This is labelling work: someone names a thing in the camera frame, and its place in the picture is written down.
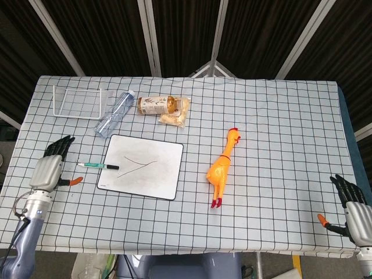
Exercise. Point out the white paper sheet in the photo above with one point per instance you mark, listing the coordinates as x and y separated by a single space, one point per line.
290 275

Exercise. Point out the green white marker pen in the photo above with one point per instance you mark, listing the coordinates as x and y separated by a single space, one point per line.
96 166

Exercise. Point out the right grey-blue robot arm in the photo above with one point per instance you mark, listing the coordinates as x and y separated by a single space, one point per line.
365 261

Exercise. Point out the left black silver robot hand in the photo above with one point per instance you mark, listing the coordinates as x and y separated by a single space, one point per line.
46 173

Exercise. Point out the orange rubber chicken toy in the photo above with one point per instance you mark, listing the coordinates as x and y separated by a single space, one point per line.
221 171

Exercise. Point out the yellow flat item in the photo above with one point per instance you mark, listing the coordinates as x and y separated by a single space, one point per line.
296 264

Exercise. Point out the clear plastic bag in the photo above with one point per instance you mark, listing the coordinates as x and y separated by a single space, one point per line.
87 267

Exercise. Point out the clear plastic water bottle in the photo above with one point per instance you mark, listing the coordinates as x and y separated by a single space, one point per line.
114 114

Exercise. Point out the grey-blue robot torso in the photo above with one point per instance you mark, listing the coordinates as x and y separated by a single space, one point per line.
180 267

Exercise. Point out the metal table leg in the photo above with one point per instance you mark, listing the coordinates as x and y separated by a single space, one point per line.
259 266

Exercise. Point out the white whiteboard black rim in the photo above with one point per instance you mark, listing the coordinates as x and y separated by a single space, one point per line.
151 180

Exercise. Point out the white black checked tablecloth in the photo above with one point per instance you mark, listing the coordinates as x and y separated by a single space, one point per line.
261 145

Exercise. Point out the amber tea bottle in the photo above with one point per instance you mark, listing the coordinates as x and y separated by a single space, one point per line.
154 106

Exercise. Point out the dark folding screen white frames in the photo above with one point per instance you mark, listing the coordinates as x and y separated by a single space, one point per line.
186 29

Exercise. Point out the clear bag of beige snack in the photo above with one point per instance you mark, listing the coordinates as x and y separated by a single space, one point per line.
174 119

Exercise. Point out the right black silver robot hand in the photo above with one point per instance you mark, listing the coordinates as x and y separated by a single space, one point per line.
360 223

